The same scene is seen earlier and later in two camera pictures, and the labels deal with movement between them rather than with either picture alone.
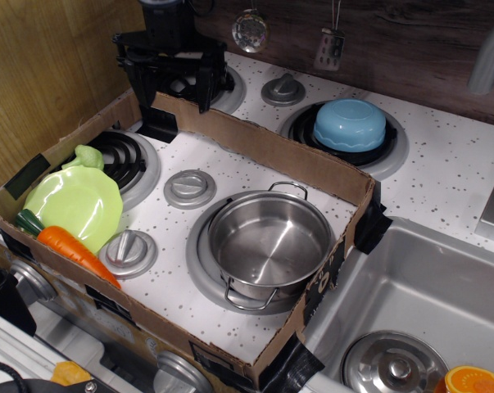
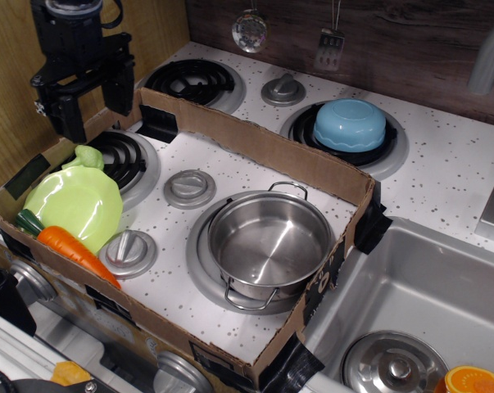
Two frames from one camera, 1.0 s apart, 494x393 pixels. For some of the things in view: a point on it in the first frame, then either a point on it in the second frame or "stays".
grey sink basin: [452, 293] stays
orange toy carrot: [62, 243] stays
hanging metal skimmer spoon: [249, 29] stays
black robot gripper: [164, 34] -> [75, 51]
